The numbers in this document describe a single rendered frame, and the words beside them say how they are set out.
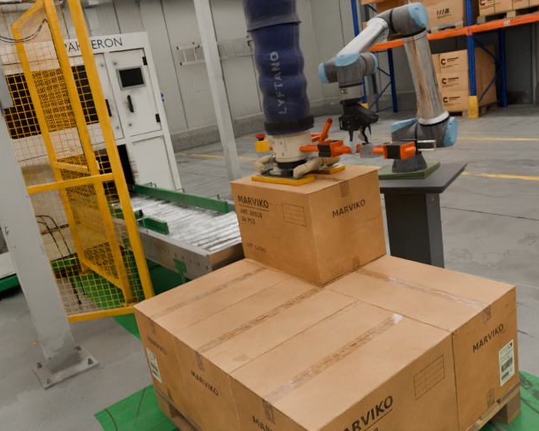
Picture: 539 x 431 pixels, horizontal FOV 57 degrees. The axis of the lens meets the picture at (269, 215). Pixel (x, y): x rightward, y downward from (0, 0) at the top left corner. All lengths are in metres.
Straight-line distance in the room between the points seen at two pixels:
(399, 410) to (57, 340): 2.05
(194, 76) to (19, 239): 9.89
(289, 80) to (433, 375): 1.27
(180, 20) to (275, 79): 10.38
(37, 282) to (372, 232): 1.79
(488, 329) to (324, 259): 0.66
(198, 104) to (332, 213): 10.51
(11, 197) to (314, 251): 1.61
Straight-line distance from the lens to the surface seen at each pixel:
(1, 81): 2.81
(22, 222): 2.88
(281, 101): 2.16
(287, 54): 2.16
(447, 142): 2.70
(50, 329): 3.05
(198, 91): 12.43
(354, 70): 1.93
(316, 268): 2.06
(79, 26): 3.05
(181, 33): 12.43
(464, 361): 1.81
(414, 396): 1.64
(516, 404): 2.24
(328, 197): 2.02
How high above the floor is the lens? 1.42
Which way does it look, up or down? 16 degrees down
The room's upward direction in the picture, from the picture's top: 10 degrees counter-clockwise
